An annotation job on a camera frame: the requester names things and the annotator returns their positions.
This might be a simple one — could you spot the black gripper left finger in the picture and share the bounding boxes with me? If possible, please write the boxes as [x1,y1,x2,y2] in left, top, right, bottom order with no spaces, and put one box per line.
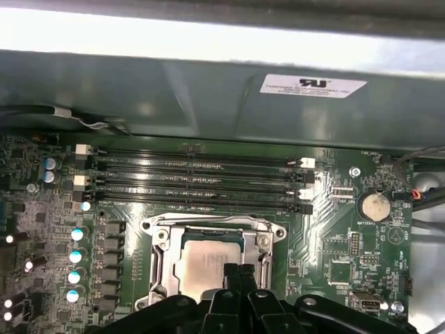
[83,262,245,334]

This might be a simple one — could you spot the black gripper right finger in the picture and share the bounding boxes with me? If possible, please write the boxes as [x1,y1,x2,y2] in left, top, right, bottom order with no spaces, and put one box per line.
[240,263,418,334]

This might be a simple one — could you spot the square silver CPU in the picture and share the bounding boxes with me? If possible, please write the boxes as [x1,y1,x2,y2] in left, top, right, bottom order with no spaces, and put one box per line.
[172,239,245,297]

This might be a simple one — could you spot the metal socket cover frame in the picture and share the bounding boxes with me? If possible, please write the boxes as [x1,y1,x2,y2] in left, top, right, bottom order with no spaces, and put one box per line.
[152,225,275,300]

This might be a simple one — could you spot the metal CPU socket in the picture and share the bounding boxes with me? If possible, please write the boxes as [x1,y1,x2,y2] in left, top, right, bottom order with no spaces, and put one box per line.
[135,212,288,310]

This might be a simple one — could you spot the green motherboard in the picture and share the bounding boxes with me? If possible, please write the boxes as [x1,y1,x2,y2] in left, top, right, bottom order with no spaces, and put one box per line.
[0,132,416,334]

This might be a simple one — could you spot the silver coin battery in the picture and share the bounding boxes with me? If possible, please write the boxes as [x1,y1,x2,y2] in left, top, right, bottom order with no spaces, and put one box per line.
[357,189,392,222]

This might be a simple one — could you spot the white label sticker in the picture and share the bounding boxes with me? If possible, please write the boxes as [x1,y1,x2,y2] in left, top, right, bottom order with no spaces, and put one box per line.
[259,72,369,100]

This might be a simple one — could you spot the open black PC case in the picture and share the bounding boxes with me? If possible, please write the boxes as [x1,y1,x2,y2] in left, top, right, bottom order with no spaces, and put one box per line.
[0,0,445,334]

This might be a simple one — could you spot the grey sleeved wire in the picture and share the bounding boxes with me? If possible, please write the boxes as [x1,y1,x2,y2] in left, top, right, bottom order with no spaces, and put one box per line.
[394,145,445,182]

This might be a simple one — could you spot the black cable with white tape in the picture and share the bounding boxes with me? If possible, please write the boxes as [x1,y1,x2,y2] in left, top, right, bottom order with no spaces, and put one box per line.
[0,103,130,136]

